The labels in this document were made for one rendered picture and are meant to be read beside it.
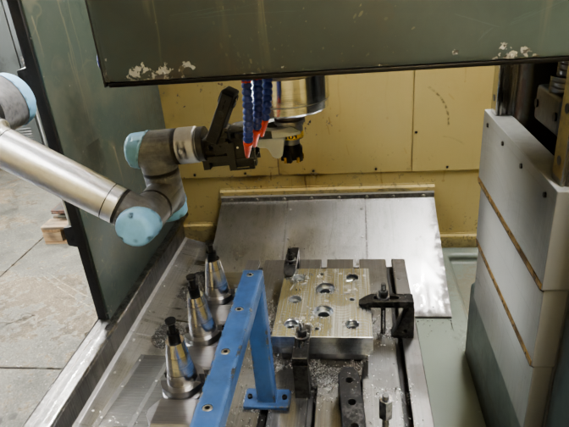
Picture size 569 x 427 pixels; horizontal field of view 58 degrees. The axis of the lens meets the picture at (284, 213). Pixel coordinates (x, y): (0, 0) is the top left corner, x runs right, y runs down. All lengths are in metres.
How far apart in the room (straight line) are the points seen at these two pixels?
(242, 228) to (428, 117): 0.85
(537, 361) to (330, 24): 0.69
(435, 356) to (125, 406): 0.93
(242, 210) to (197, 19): 1.57
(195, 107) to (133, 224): 1.21
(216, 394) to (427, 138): 1.55
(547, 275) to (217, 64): 0.61
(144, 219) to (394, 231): 1.28
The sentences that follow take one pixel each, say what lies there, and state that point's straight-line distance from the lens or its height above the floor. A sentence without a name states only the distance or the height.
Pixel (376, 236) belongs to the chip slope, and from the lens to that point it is 2.05.
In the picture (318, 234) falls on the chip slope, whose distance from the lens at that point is 2.07.
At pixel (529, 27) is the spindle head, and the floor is 1.66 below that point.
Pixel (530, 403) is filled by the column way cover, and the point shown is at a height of 0.98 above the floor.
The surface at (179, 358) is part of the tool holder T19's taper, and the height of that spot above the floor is 1.27.
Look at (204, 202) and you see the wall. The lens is 2.29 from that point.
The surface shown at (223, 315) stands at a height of 1.22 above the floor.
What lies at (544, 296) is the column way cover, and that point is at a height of 1.22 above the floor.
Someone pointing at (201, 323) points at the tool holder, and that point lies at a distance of 0.85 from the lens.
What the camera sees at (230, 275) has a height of 1.22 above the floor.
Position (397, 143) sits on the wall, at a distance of 2.11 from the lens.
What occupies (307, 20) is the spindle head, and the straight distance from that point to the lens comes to 0.67.
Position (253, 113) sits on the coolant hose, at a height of 1.54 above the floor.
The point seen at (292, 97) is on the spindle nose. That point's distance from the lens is 0.94.
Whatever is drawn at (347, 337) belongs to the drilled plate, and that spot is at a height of 0.99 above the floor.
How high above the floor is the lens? 1.75
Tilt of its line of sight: 26 degrees down
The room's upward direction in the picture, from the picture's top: 5 degrees counter-clockwise
